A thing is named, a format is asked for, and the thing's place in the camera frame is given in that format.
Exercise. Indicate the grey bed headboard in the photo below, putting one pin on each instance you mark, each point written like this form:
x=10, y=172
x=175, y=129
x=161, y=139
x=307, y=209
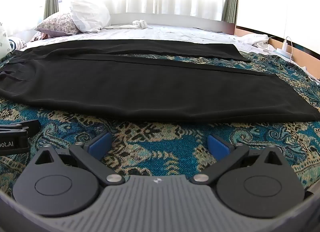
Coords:
x=190, y=21

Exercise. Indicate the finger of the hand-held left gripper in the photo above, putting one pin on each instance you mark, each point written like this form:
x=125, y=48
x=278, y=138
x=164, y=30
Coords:
x=31, y=126

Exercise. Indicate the white cloth bundle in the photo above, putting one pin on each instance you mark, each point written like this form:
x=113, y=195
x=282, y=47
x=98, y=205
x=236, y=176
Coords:
x=140, y=23

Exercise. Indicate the light blue packet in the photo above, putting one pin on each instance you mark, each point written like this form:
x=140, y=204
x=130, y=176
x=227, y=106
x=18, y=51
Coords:
x=281, y=51

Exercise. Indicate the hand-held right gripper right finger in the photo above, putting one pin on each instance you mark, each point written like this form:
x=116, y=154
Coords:
x=218, y=146

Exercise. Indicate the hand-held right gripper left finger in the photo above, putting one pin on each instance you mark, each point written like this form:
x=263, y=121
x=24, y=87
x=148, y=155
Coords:
x=101, y=144

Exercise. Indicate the floral pillow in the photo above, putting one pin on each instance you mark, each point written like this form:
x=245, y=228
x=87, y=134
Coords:
x=58, y=24

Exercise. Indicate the teal paisley blanket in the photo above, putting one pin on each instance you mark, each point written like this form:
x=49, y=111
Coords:
x=160, y=141

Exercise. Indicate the white patterned cushion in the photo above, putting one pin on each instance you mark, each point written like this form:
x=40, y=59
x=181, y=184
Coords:
x=3, y=43

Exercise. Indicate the wooden side board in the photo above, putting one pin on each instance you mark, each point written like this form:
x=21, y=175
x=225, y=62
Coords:
x=307, y=59

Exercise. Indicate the crumpled white cloth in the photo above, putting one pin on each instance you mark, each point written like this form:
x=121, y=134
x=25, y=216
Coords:
x=257, y=39

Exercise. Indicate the white bed sheet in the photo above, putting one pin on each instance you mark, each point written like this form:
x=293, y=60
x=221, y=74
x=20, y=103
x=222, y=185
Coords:
x=175, y=34

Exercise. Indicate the white pillow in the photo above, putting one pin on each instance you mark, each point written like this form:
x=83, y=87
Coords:
x=88, y=16

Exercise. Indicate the black pants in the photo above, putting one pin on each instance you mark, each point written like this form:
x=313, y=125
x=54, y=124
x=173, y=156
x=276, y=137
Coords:
x=140, y=89

